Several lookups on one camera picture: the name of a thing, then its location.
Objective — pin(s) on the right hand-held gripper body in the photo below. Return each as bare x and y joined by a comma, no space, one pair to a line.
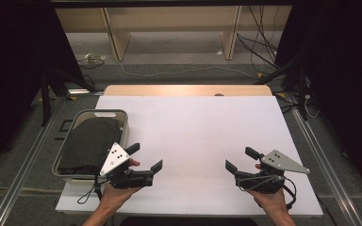
279,161

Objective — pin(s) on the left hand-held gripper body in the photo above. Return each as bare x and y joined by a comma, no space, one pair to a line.
114,158

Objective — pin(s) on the beige basket with grey rim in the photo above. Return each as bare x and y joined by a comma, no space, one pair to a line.
123,124

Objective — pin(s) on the dark grey garment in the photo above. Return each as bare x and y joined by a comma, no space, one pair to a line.
88,144

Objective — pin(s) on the person's left hand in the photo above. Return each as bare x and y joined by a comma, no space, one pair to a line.
118,196

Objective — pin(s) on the person's right hand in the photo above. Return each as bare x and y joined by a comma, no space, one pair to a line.
273,202

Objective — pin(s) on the white board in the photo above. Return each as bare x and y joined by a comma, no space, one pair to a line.
194,132

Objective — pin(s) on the person's dark clothing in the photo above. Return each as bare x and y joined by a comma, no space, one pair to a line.
185,222

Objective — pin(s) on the black tripod stand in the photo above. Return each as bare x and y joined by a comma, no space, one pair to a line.
45,100
301,94

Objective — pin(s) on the black curtain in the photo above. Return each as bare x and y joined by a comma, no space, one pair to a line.
342,78
12,62

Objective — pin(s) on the light wooden shelf unit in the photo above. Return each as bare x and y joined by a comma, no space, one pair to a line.
119,37

